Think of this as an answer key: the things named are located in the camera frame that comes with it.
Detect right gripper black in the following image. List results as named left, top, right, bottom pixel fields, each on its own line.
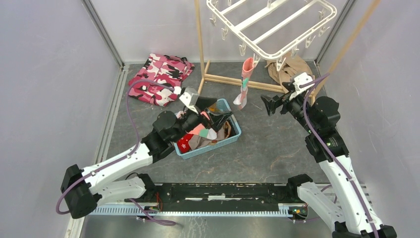
left=261, top=82, right=318, bottom=134

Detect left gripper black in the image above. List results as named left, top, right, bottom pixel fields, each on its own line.
left=171, top=97, right=232, bottom=143

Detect pink sock green patches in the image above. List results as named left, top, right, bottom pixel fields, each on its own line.
left=233, top=58, right=255, bottom=110

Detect white clip hanger frame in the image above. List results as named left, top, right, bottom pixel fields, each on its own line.
left=206, top=0, right=338, bottom=69

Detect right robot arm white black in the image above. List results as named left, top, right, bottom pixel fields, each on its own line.
left=261, top=83, right=397, bottom=238

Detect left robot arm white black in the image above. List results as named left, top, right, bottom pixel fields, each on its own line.
left=56, top=97, right=233, bottom=219

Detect wooden hanger stand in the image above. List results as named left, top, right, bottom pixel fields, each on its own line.
left=194, top=0, right=381, bottom=93

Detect brown beige socks pile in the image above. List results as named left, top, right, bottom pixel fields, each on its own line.
left=189, top=120, right=231, bottom=150

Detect blue plastic basket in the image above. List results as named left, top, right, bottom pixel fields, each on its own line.
left=175, top=115, right=242, bottom=160

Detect beige cloth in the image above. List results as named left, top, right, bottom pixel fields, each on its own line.
left=265, top=52, right=314, bottom=93

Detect red sock white stars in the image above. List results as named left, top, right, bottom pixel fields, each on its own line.
left=176, top=133, right=194, bottom=154

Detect pink camouflage cloth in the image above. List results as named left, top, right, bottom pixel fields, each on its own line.
left=128, top=53, right=195, bottom=107

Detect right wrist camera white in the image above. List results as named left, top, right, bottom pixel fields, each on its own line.
left=289, top=72, right=315, bottom=100

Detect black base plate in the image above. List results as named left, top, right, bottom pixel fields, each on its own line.
left=136, top=183, right=304, bottom=213

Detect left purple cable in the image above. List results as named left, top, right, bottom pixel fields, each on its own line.
left=55, top=79, right=176, bottom=216

